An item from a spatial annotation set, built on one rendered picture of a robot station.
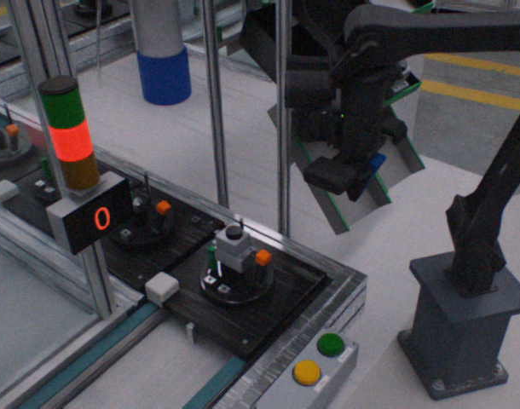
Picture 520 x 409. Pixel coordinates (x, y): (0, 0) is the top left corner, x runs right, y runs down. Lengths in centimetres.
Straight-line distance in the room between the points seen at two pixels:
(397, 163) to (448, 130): 220
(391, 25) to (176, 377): 66
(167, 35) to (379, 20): 117
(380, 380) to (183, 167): 80
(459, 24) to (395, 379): 63
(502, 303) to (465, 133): 258
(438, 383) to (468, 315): 17
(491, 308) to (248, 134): 97
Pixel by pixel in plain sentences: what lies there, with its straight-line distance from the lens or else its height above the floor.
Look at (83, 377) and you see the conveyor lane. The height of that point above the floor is 93.
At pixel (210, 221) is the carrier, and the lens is 126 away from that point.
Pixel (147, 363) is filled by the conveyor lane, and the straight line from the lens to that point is 110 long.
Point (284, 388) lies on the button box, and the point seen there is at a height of 96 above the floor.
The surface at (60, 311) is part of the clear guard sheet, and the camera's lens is 106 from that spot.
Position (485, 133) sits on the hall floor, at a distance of 358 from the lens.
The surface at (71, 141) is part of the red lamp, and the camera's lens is 86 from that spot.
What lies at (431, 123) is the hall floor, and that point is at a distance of 360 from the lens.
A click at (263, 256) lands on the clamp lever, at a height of 107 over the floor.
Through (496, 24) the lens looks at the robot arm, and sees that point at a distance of 79.
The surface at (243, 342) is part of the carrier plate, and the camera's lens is 103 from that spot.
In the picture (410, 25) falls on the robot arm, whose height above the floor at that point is 149.
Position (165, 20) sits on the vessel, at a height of 112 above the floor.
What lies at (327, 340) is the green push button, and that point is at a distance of 103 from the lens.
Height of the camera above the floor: 177
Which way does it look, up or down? 38 degrees down
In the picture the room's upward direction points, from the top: 2 degrees counter-clockwise
